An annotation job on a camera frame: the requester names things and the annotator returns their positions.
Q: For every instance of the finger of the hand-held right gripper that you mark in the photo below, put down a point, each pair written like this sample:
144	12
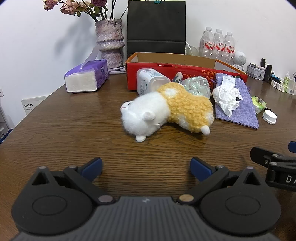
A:
263	155
292	147

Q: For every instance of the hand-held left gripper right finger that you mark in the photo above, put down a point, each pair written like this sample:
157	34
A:
199	169

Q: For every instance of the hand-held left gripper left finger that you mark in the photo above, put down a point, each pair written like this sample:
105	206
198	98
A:
93	167

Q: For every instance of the white ribbed cap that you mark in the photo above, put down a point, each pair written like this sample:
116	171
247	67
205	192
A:
269	117

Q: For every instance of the green snack packet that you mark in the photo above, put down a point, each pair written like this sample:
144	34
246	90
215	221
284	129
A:
256	106

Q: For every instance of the white and yellow plush toy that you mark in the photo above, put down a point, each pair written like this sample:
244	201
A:
189	109

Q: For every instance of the clear plastic bag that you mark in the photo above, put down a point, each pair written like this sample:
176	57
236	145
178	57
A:
196	84

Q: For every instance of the white plastic jar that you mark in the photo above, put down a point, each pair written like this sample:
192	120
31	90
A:
148	80

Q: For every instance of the red cardboard box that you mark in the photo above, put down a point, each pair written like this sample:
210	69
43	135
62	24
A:
161	69

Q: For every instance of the clear acrylic container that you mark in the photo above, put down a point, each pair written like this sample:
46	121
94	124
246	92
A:
193	49

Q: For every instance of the purple cloth pouch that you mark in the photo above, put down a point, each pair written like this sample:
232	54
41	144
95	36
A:
242	111

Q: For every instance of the white desktop rack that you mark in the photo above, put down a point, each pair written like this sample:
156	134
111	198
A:
292	84

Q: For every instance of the white power strip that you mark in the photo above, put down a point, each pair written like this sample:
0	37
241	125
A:
277	84

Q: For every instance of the small pale green bottle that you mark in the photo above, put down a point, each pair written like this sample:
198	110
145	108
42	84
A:
287	81

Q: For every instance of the crumpled white tissue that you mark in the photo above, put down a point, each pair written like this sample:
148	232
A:
225	97

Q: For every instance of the white rectangular case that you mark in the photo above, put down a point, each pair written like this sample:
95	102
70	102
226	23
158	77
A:
255	71

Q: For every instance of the small black box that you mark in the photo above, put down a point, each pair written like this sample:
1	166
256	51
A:
263	62

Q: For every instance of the purple tissue pack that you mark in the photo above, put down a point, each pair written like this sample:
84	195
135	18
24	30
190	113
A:
87	76

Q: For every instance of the small colourful packet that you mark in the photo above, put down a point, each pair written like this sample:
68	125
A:
178	77

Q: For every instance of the blue and white storage unit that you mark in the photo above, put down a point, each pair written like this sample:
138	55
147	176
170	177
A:
4	129

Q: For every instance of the white round robot speaker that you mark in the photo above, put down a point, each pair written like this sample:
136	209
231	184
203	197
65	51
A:
239	59

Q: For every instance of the clear water bottle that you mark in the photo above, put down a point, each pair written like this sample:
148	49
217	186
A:
219	45
206	44
230	47

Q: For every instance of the purple ceramic vase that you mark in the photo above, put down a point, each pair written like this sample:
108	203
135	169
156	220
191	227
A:
109	34

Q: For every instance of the black paper bag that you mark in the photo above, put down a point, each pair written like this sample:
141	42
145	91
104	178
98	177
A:
156	27

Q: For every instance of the dried pink flowers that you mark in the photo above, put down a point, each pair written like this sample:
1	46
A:
69	5

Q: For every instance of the white wall device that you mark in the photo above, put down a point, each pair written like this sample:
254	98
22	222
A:
33	104

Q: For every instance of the white wall socket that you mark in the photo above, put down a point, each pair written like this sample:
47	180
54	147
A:
1	92

